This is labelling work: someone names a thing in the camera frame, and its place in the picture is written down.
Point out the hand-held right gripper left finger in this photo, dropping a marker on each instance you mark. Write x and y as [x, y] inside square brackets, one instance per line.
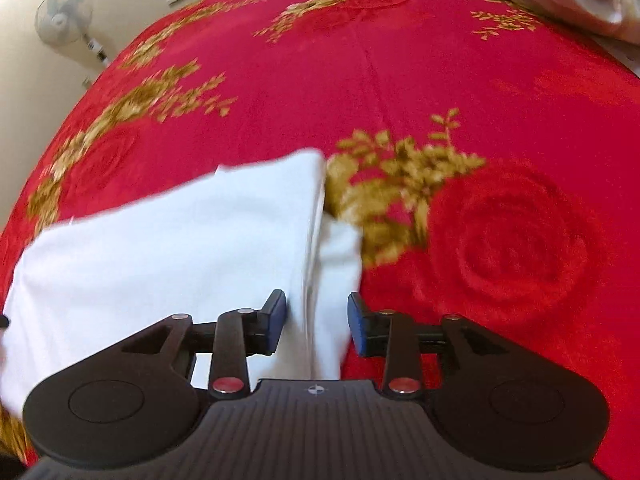
[278, 322]

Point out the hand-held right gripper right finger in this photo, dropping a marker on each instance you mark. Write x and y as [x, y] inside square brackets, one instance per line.
[355, 325]

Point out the white standing fan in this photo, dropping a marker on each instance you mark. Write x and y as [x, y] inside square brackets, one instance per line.
[62, 17]

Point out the white long-sleeve shirt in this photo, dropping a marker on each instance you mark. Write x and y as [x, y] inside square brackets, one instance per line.
[150, 260]

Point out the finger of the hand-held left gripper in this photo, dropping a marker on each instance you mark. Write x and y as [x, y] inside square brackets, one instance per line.
[3, 321]

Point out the red floral blanket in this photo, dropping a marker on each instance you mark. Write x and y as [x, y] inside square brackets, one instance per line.
[350, 85]

